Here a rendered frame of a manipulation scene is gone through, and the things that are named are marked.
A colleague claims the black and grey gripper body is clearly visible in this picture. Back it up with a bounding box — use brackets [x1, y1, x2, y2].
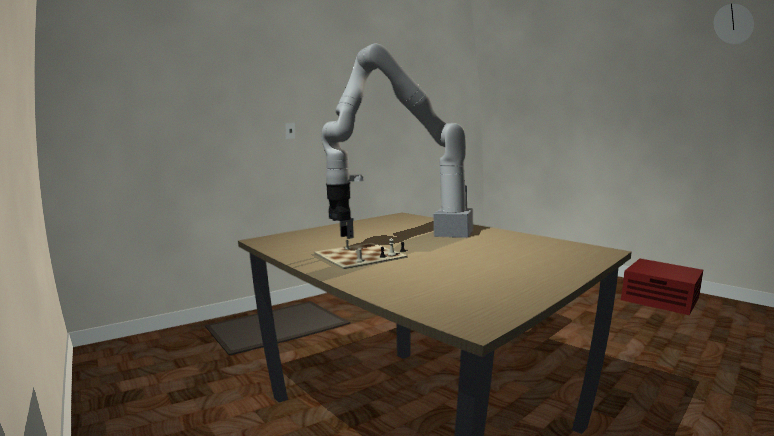
[326, 168, 364, 221]

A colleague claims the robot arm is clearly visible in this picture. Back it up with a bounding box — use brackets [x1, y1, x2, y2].
[321, 43, 467, 213]

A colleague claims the brown and cream chessboard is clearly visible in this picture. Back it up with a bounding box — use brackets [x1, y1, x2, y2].
[314, 243, 407, 269]

